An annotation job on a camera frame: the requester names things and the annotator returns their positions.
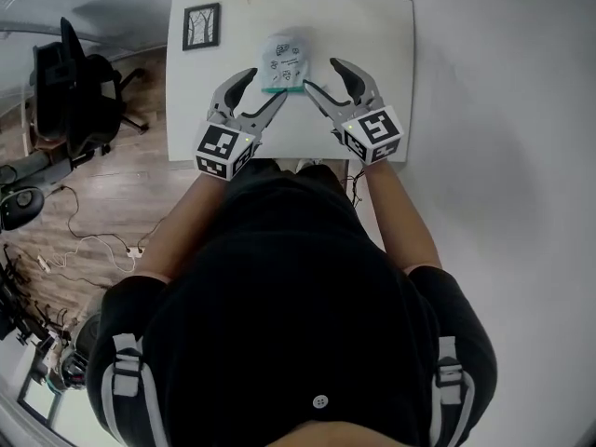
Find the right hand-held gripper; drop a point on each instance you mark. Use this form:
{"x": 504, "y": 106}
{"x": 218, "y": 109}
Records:
{"x": 375, "y": 133}

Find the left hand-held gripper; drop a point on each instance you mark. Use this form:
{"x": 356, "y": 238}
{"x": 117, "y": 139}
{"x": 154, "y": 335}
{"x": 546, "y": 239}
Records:
{"x": 226, "y": 149}

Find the pale printed pouch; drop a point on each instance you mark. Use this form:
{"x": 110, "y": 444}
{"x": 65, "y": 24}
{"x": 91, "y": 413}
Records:
{"x": 284, "y": 63}

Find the person's left forearm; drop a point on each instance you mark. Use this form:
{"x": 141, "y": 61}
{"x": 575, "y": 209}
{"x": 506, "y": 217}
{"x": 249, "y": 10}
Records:
{"x": 181, "y": 231}

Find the person's right forearm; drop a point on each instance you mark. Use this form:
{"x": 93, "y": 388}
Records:
{"x": 400, "y": 221}

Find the black office chair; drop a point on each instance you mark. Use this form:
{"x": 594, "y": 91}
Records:
{"x": 79, "y": 100}

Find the white power strip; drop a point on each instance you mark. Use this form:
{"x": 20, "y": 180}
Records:
{"x": 135, "y": 251}

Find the person's black shirt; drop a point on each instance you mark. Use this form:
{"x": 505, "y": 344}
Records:
{"x": 279, "y": 296}

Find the grey wheeled floor device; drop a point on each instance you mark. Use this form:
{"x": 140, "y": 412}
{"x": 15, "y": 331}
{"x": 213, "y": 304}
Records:
{"x": 18, "y": 200}

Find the black picture frame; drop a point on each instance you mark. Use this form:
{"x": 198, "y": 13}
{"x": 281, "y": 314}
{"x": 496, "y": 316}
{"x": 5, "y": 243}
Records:
{"x": 201, "y": 26}

